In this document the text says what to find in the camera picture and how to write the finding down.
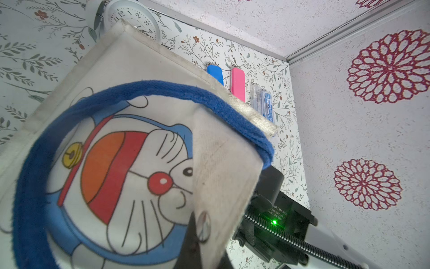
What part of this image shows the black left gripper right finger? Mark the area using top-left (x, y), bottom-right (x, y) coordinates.
top-left (217, 253), bottom-right (233, 269)

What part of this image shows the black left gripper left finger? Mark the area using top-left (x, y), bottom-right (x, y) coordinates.
top-left (174, 213), bottom-right (202, 269)

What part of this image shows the white canvas cartoon tote bag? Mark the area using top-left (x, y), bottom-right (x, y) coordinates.
top-left (1, 20), bottom-right (276, 269)

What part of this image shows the clear case with blue compass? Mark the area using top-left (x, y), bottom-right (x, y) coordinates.
top-left (261, 90), bottom-right (274, 123)

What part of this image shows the pink plastic pencil case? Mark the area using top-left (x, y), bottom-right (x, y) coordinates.
top-left (231, 67), bottom-right (246, 102)

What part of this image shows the blue plastic box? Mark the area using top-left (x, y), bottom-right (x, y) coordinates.
top-left (207, 65), bottom-right (224, 85)

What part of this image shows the clear plastic compass set case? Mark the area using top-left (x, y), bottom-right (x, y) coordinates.
top-left (250, 84), bottom-right (262, 114)

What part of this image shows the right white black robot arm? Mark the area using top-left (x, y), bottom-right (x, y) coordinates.
top-left (232, 167), bottom-right (378, 269)

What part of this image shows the white round alarm clock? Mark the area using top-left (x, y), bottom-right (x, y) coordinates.
top-left (101, 0), bottom-right (161, 44)

